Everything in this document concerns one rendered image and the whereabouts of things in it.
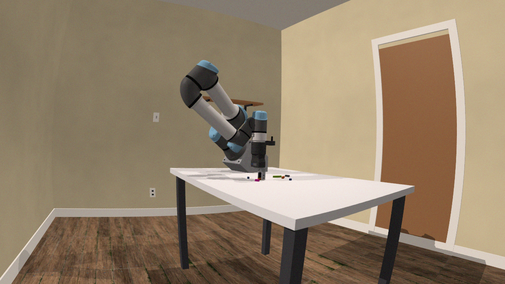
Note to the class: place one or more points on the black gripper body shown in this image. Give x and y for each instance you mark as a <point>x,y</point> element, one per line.
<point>258,149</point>

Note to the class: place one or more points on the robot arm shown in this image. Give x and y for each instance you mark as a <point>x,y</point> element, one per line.
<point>224,131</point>

